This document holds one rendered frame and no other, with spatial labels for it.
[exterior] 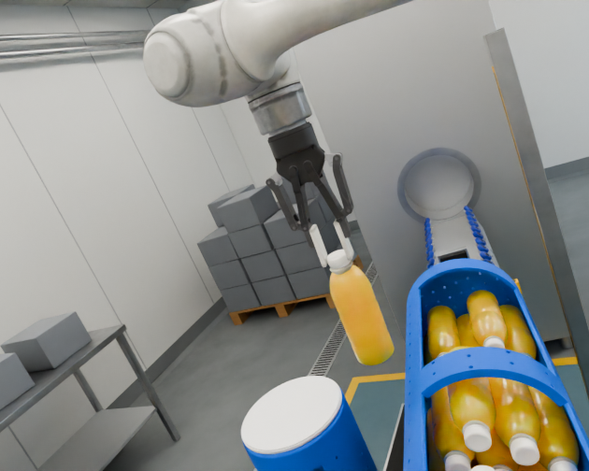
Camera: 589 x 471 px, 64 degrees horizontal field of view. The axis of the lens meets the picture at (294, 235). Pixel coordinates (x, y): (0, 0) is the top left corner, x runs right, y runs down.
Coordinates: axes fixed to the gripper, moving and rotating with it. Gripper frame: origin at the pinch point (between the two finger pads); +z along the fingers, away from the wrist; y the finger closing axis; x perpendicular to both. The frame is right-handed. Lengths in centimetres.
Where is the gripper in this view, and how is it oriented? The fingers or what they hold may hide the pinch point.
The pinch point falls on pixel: (331, 242)
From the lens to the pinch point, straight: 80.6
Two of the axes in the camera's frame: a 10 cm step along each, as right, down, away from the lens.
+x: -2.4, 3.3, -9.1
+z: 3.6, 9.0, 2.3
